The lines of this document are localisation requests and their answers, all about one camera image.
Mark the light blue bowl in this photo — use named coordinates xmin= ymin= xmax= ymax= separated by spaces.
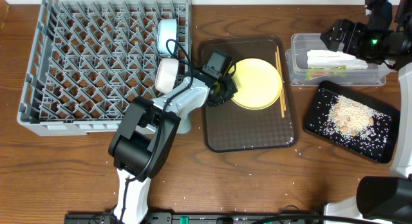
xmin=156 ymin=19 xmax=178 ymax=54

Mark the white pink bowl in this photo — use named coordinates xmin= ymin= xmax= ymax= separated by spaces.
xmin=154 ymin=59 xmax=179 ymax=94

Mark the wooden chopstick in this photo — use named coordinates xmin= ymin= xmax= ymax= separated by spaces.
xmin=275 ymin=50 xmax=285 ymax=118
xmin=276 ymin=46 xmax=286 ymax=117

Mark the grey plastic dishwasher rack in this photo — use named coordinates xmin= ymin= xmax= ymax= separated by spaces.
xmin=17 ymin=0 xmax=192 ymax=136

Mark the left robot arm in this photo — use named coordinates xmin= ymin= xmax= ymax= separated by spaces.
xmin=109 ymin=50 xmax=237 ymax=223

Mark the rice and food scraps pile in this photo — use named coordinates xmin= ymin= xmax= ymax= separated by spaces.
xmin=326 ymin=95 xmax=379 ymax=139

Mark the clear plastic waste bin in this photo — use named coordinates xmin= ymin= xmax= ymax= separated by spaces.
xmin=286 ymin=33 xmax=393 ymax=87

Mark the dark brown serving tray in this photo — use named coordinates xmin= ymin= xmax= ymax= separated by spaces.
xmin=198 ymin=35 xmax=299 ymax=153

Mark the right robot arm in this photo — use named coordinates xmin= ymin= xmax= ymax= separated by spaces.
xmin=316 ymin=0 xmax=411 ymax=223

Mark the black waste tray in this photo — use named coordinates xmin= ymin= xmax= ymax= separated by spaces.
xmin=303 ymin=80 xmax=400 ymax=164

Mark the yellow plastic plate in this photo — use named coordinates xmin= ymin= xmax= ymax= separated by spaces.
xmin=229 ymin=58 xmax=283 ymax=110

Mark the green snack wrapper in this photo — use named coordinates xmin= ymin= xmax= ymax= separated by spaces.
xmin=305 ymin=66 xmax=347 ymax=81

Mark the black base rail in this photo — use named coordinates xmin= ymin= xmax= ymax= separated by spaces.
xmin=63 ymin=211 xmax=326 ymax=224

